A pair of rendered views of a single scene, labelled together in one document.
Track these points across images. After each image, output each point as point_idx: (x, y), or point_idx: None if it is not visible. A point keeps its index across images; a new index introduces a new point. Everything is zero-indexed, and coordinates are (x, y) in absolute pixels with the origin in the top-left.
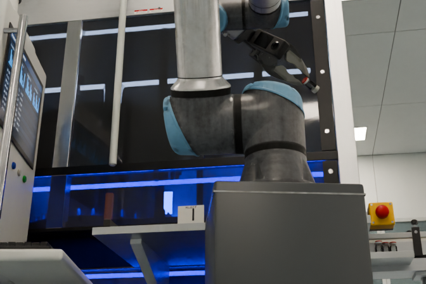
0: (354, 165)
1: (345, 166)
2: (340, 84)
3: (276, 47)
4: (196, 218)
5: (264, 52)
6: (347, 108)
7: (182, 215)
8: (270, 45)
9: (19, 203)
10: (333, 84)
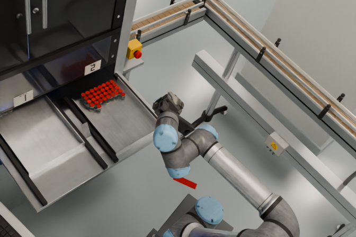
0: (128, 32)
1: (124, 34)
2: None
3: (188, 133)
4: (28, 98)
5: None
6: None
7: (17, 101)
8: (183, 130)
9: None
10: None
